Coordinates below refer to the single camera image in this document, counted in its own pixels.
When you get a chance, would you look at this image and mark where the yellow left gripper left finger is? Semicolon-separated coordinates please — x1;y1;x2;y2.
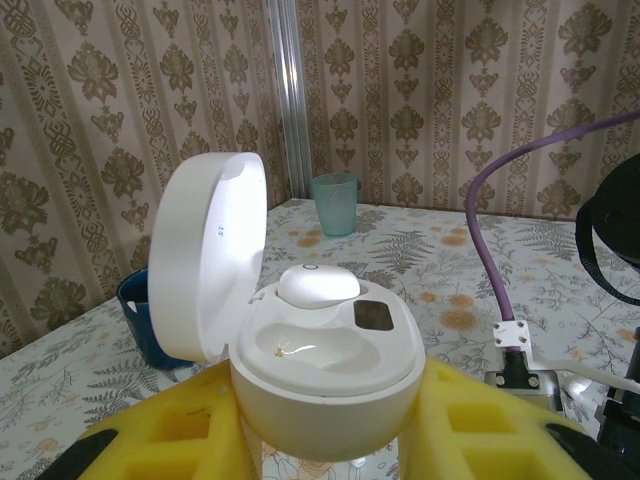
47;360;269;480

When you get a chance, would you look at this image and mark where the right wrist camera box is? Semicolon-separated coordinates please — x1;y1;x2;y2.
487;319;569;414

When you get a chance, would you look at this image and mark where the aluminium frame post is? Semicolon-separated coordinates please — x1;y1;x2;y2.
271;0;310;200

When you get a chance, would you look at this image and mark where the translucent teal cup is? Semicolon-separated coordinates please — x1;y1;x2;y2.
312;172;360;239

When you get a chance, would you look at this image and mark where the dark blue cup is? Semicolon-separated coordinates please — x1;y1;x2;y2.
117;268;190;372

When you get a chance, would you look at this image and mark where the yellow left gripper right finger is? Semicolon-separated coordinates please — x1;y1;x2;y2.
399;357;640;480

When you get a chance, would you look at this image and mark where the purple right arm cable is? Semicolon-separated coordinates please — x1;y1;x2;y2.
467;108;640;326

